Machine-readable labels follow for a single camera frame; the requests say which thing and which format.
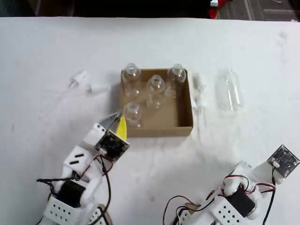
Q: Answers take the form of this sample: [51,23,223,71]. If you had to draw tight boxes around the white spray top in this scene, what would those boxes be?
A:
[85,83,111,94]
[68,69,87,88]
[191,72,208,99]

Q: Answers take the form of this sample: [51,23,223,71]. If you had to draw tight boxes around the shallow cardboard box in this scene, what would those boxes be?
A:
[120,68,195,138]

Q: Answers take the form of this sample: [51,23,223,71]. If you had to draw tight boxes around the clear plastic bottle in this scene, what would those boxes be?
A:
[122,62,142,98]
[217,67,245,113]
[145,75,165,109]
[165,63,187,99]
[123,102,143,128]

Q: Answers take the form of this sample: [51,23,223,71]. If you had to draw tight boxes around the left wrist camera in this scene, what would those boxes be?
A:
[94,129,131,163]

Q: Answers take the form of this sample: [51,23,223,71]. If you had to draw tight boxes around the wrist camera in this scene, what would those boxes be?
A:
[94,129,131,163]
[266,144,300,179]

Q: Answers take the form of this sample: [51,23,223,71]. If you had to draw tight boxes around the black cable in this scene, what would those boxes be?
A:
[262,167,278,225]
[99,158,112,213]

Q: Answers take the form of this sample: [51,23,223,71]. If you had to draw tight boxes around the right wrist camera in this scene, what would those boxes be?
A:
[266,144,300,179]

